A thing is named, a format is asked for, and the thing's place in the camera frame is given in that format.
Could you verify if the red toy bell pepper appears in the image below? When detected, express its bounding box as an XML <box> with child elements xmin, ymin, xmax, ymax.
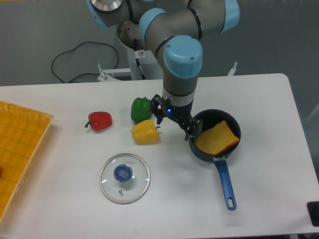
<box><xmin>84</xmin><ymin>112</ymin><xmax>113</xmax><ymax>131</ymax></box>

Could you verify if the green toy bell pepper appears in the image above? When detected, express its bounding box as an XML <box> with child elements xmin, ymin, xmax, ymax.
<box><xmin>131</xmin><ymin>97</ymin><xmax>152</xmax><ymax>123</ymax></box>

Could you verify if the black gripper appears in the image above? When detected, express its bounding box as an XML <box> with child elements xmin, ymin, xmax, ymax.
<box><xmin>149</xmin><ymin>95</ymin><xmax>203</xmax><ymax>141</ymax></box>

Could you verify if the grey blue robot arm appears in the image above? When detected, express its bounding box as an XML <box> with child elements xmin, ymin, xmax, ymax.
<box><xmin>87</xmin><ymin>0</ymin><xmax>240</xmax><ymax>138</ymax></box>

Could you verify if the yellow toy bell pepper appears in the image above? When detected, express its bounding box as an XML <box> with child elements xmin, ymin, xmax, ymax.
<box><xmin>131</xmin><ymin>119</ymin><xmax>160</xmax><ymax>144</ymax></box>

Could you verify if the black cable on floor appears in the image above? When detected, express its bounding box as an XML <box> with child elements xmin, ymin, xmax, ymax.
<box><xmin>51</xmin><ymin>41</ymin><xmax>119</xmax><ymax>84</ymax></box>

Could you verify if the black device at table edge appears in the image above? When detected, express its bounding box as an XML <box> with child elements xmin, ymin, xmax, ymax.
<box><xmin>307</xmin><ymin>201</ymin><xmax>319</xmax><ymax>227</ymax></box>

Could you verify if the yellow woven tray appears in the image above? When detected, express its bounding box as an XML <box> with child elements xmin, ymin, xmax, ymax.
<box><xmin>0</xmin><ymin>101</ymin><xmax>54</xmax><ymax>219</ymax></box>

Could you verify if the glass lid blue knob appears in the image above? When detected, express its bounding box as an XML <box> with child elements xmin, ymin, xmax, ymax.
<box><xmin>99</xmin><ymin>153</ymin><xmax>151</xmax><ymax>205</ymax></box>

